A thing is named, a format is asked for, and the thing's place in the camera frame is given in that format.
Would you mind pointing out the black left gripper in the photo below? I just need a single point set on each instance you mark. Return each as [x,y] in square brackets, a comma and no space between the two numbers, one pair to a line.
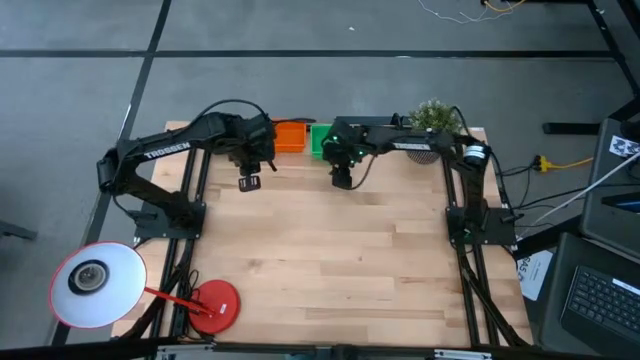
[250,142]

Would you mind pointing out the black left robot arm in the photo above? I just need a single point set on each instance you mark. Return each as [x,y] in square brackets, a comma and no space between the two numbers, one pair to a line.
[165,147]

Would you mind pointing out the black crossbar with silver brackets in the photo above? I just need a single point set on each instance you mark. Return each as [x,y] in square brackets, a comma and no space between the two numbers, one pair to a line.
[350,352]

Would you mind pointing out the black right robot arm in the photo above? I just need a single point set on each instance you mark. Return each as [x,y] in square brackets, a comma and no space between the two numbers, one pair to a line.
[425,142]

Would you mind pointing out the black aluminium table frame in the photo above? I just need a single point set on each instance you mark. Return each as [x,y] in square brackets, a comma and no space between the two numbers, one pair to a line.
[467,295]

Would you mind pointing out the white fiducial tag sheet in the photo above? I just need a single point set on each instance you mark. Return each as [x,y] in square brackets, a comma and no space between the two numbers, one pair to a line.
[622,146]

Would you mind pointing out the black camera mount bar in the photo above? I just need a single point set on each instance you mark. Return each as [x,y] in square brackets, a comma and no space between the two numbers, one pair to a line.
[375,120]

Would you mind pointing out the black floor bar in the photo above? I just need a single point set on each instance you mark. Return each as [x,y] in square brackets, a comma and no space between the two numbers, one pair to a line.
[570,128]

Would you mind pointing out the grey chair foot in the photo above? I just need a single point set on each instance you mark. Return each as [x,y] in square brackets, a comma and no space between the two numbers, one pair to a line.
[17,231]

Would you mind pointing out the black laptop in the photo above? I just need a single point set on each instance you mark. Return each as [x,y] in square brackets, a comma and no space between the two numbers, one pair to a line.
[600,300]

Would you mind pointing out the small potted green plant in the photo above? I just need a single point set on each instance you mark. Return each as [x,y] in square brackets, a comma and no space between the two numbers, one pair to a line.
[434,114]

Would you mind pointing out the black metal stand leg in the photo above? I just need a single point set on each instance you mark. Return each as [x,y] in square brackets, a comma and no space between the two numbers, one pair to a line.
[607,35]

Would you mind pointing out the red desk lamp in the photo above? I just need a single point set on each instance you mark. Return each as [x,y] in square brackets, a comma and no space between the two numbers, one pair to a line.
[110,285]

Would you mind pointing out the white printed paper sheet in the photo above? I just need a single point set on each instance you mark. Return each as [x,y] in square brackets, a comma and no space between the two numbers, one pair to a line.
[535,275]

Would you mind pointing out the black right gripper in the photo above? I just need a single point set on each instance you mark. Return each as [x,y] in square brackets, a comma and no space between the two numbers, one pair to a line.
[345,145]

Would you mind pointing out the thin white rod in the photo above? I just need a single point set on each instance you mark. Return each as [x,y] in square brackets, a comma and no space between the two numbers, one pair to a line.
[605,177]

